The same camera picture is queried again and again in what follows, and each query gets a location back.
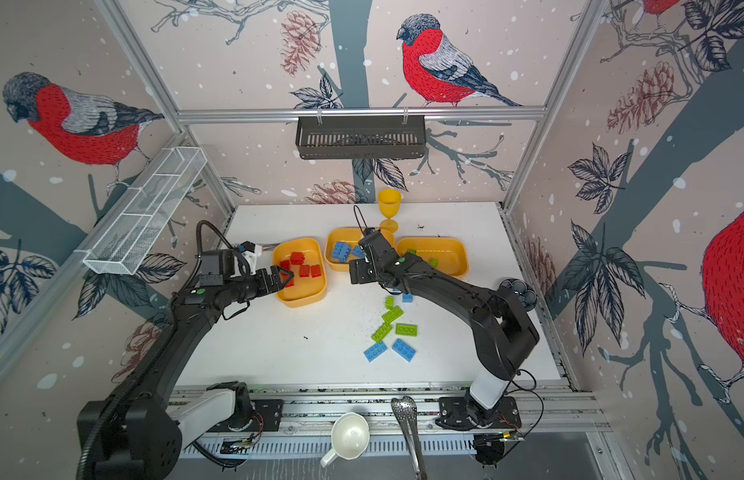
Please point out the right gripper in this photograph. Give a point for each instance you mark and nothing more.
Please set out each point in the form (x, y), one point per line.
(359, 268)

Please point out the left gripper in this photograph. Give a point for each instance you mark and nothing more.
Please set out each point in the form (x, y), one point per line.
(265, 285)

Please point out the blue lego brick upturned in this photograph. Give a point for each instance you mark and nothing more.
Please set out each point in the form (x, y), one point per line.
(341, 252)

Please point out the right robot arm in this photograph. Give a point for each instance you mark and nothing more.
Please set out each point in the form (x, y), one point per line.
(504, 336)

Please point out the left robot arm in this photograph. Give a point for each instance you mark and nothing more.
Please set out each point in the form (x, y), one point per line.
(130, 435)

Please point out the left yellow bin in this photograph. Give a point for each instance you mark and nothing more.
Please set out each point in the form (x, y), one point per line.
(308, 290)

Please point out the yellow bin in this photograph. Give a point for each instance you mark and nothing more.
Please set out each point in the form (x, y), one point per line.
(347, 238)
(450, 252)
(308, 290)

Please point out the middle yellow bin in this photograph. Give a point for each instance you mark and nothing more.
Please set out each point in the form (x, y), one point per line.
(347, 238)

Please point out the green lego brick upper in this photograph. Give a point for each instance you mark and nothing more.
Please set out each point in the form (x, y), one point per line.
(392, 314)

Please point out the yellow plastic goblet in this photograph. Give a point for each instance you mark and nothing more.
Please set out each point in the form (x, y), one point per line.
(389, 202)

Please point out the green lego brick right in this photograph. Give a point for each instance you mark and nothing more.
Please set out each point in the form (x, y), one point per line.
(410, 330)

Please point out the right yellow bin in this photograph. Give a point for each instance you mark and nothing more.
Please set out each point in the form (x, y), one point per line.
(450, 252)

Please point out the green long lego brick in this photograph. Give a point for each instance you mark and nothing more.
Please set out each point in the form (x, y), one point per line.
(381, 332)

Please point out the black hanging basket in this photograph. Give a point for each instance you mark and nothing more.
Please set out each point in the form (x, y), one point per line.
(357, 137)

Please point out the dark grey small bowl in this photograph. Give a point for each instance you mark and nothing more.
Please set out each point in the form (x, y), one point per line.
(524, 292)

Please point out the metal tongs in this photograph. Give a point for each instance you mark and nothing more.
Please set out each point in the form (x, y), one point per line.
(405, 412)

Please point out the white measuring cup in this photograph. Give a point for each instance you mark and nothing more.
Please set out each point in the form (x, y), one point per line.
(350, 437)

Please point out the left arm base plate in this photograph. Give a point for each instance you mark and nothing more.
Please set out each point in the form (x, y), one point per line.
(256, 416)

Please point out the white wire mesh basket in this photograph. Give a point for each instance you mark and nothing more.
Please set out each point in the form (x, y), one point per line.
(130, 237)

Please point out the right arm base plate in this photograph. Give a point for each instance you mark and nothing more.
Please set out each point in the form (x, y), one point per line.
(464, 414)

